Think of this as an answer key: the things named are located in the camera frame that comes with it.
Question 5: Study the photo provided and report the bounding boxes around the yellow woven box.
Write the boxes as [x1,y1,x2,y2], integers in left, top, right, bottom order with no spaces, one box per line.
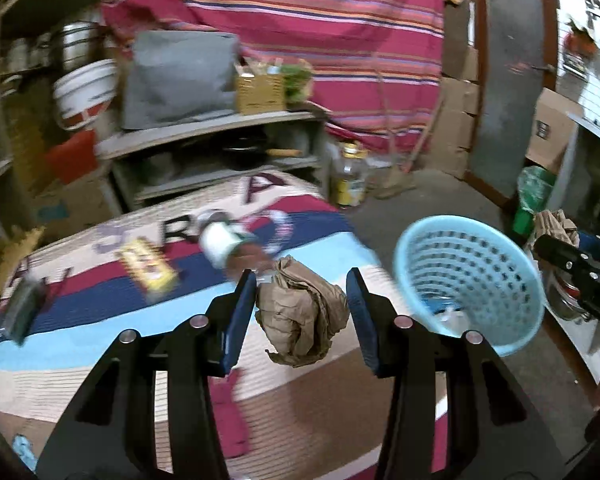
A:
[235,62,286,116]

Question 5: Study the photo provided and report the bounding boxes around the cardboard wall panels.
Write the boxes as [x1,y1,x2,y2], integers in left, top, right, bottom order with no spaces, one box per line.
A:
[429,44,482,182]

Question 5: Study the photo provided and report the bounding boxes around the white plastic bucket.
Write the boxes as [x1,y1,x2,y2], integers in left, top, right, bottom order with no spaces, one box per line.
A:
[53,59,119,132]

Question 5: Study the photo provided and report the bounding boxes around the green plastic bag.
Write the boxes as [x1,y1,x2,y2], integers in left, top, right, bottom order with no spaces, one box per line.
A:
[511,165,557,237]

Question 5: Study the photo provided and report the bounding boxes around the grey pillow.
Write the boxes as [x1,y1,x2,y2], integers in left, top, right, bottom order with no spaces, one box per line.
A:
[121,31,241,129]

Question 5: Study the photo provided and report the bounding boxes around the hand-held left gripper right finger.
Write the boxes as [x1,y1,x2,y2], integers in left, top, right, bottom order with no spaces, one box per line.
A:
[346,267,566,480]

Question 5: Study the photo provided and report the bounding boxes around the clear bottle with yellow cap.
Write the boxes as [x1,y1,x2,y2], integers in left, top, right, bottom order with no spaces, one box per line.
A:
[332,142,371,209]

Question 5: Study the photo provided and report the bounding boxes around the grey metal door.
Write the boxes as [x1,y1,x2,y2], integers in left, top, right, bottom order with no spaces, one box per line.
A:
[472,0,557,202]

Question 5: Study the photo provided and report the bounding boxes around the wooden broom stick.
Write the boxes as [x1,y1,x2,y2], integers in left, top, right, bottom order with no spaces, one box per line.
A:
[378,72,402,197]
[409,84,447,177]

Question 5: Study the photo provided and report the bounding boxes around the clear jar with dark contents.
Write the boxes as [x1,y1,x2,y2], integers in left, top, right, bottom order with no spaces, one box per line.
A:
[0,279,49,347]

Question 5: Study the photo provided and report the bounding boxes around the grey low shelf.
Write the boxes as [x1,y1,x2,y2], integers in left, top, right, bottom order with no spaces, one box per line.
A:
[96,109,332,213]

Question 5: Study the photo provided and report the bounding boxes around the green leafy vegetables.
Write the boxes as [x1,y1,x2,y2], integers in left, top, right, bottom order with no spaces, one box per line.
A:
[282,60,315,106]

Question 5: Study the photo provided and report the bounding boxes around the yellow snack packet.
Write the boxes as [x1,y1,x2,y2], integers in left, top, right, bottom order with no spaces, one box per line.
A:
[120,239,179,294]

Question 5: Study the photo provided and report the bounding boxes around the cardboard box with black mark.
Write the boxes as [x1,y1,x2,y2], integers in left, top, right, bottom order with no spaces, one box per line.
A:
[524,87,582,174]

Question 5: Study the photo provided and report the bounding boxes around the white green labelled bottle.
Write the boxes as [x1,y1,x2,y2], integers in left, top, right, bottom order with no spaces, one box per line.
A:
[199,219,277,282]

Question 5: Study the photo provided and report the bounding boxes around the dark pan with wooden handle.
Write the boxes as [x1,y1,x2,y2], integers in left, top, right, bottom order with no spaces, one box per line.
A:
[224,141,304,167]

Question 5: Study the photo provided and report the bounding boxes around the dark wooden shelf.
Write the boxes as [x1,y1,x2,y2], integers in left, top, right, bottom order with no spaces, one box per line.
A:
[0,0,157,37]

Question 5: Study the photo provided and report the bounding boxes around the yellow egg carton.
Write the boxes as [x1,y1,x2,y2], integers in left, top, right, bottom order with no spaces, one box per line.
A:
[0,226,47,302]

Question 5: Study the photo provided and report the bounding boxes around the red striped hanging cloth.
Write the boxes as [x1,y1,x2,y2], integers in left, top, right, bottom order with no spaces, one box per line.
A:
[94,0,447,152]

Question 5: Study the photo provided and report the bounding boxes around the red plastic basket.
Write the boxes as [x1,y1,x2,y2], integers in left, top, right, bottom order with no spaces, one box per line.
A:
[44,132,99,184]

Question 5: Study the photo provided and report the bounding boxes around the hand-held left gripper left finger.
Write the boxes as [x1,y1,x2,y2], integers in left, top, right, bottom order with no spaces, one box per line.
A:
[35,269,258,480]

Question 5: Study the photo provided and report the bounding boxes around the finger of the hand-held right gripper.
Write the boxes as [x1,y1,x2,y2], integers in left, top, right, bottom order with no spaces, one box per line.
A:
[534,235,600,287]

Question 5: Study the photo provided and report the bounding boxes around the steel cooking pot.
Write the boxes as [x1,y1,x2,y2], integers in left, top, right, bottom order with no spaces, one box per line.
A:
[55,22,102,69]

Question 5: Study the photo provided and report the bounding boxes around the light blue plastic basket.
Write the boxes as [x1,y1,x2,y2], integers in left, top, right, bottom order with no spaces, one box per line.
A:
[394,215,547,358]

